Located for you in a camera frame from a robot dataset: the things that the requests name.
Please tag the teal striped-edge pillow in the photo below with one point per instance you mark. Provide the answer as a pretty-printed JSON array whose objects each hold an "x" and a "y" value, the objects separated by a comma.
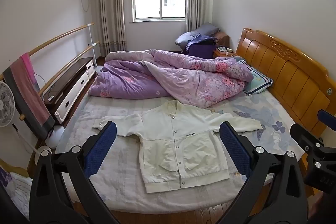
[{"x": 258, "y": 81}]

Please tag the floral leaf bed sheet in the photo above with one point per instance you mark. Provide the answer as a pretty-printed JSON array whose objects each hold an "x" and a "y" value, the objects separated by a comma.
[{"x": 126, "y": 182}]

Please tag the dark-topped white tv cabinet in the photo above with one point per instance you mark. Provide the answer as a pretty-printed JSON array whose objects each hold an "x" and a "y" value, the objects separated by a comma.
[{"x": 71, "y": 87}]

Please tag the white barre post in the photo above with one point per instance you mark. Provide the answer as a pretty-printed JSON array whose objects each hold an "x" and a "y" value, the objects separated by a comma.
[{"x": 92, "y": 53}]

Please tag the grey and dusty-pink towel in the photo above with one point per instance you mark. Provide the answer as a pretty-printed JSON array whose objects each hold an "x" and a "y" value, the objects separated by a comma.
[{"x": 29, "y": 103}]

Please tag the white standing fan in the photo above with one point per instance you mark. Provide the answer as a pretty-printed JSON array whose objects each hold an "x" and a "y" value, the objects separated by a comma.
[{"x": 6, "y": 104}]

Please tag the wooden barre rail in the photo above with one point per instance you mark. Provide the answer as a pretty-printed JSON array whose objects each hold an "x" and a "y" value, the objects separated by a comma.
[
  {"x": 73, "y": 60},
  {"x": 60, "y": 36}
]

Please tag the wooden bed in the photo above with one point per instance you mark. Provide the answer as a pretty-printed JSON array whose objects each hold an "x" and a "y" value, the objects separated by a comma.
[{"x": 288, "y": 69}]

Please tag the tissue box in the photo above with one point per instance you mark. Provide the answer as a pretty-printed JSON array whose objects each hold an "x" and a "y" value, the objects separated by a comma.
[{"x": 223, "y": 49}]

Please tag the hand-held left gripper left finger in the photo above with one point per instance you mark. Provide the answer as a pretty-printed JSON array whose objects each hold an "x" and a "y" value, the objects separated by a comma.
[{"x": 103, "y": 148}]

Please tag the blue cloth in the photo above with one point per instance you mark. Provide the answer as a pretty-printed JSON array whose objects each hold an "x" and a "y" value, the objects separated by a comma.
[{"x": 200, "y": 39}]

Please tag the purple floral quilt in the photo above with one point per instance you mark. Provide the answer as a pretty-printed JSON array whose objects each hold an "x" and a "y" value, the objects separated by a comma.
[{"x": 131, "y": 77}]

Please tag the wooden nightstand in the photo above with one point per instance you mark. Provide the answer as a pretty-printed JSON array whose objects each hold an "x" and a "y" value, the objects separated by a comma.
[{"x": 223, "y": 54}]

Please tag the white round base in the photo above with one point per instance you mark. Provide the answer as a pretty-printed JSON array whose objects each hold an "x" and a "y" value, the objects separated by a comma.
[{"x": 56, "y": 137}]

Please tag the white purple cloth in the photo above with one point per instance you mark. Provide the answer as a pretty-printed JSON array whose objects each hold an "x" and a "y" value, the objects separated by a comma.
[{"x": 15, "y": 190}]

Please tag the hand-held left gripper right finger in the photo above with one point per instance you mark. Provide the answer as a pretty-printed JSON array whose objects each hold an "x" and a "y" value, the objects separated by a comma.
[{"x": 233, "y": 150}]

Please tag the light blue bedding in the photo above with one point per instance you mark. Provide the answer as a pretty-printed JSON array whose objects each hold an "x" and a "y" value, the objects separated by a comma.
[{"x": 185, "y": 40}]

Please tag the bright pink towel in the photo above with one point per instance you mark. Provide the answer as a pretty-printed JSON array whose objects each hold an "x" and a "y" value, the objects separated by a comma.
[{"x": 29, "y": 69}]

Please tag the grey pillow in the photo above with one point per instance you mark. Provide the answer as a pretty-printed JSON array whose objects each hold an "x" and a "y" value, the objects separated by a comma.
[{"x": 208, "y": 29}]

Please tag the brown chair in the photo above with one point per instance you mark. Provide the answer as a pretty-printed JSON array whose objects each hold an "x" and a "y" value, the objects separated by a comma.
[{"x": 223, "y": 39}]

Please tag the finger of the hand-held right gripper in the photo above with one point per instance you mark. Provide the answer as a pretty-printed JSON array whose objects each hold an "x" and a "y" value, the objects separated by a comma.
[
  {"x": 304, "y": 136},
  {"x": 327, "y": 120}
]

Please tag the white snap-button jacket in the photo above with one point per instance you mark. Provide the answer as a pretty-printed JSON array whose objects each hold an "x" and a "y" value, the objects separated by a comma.
[{"x": 170, "y": 150}]

